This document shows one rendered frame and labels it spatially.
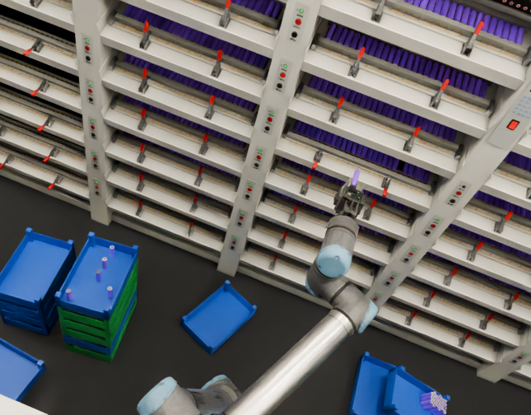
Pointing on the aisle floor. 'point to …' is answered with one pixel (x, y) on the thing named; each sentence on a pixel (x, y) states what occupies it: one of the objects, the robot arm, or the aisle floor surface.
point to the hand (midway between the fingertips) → (352, 186)
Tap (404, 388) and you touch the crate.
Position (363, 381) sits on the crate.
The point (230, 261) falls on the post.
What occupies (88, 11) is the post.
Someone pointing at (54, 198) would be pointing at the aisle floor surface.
